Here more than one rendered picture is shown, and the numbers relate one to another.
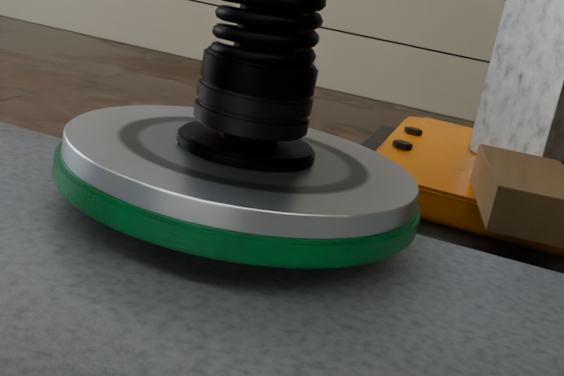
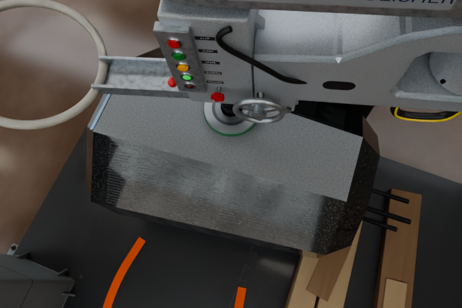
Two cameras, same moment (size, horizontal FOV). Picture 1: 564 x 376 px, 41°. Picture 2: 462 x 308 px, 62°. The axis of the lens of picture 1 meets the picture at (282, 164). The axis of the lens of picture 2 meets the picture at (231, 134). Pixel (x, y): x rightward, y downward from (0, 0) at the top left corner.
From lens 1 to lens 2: 1.23 m
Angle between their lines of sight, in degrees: 55
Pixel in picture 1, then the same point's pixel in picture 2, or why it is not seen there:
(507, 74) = not seen: outside the picture
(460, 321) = (262, 135)
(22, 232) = (203, 126)
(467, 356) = (261, 144)
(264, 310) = (236, 139)
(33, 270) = (207, 137)
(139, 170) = (216, 124)
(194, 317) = (227, 143)
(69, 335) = (213, 150)
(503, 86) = not seen: outside the picture
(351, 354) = (245, 147)
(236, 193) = (229, 128)
